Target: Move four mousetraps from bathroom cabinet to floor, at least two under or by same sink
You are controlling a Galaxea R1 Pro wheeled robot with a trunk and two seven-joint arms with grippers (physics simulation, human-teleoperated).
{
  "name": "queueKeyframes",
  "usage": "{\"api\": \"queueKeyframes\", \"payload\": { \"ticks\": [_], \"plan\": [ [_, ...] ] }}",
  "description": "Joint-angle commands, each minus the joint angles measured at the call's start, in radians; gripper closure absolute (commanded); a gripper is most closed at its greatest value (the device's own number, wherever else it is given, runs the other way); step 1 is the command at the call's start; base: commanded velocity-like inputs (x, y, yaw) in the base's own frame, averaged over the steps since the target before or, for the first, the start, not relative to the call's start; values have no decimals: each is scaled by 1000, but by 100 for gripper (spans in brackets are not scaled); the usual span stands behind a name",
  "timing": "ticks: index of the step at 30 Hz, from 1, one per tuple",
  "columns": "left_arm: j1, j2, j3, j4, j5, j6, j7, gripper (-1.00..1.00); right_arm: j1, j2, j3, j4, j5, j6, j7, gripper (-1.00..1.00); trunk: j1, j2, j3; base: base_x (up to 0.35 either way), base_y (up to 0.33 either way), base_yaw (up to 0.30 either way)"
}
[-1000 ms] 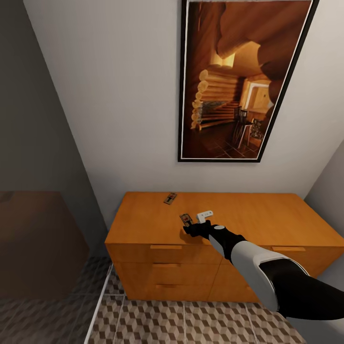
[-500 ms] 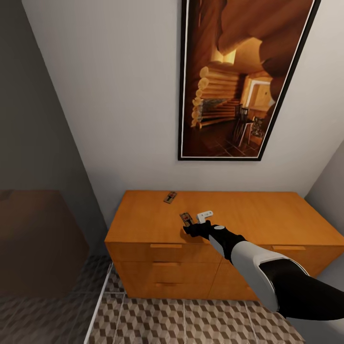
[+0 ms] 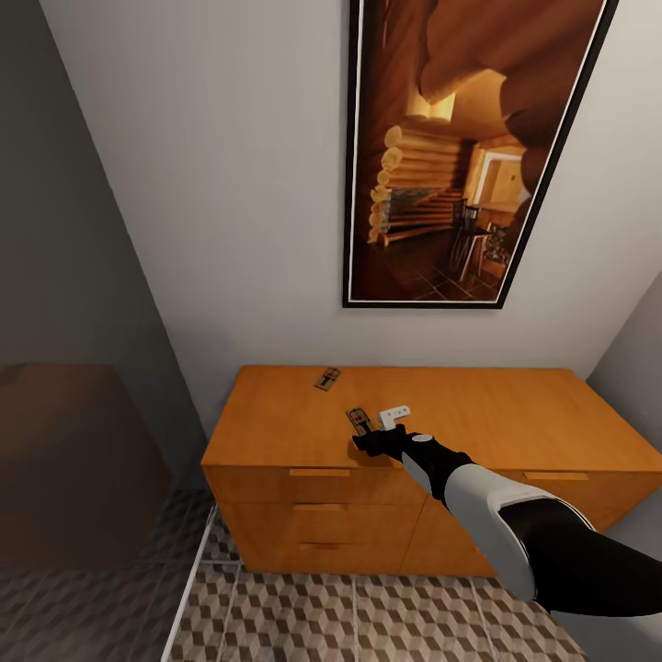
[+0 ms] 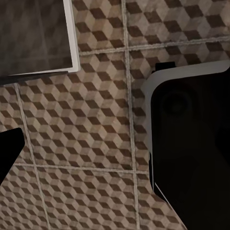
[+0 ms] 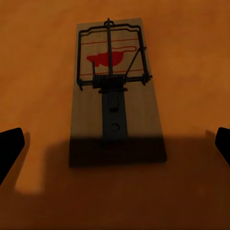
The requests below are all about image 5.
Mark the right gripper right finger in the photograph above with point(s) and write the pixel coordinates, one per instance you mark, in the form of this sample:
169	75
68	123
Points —
223	143

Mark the mousetrap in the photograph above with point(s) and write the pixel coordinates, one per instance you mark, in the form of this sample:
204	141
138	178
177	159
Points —
114	118

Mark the cabinet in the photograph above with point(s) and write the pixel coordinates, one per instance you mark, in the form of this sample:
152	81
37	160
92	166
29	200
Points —
188	44

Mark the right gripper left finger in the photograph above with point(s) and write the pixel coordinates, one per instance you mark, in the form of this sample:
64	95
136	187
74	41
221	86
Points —
11	144

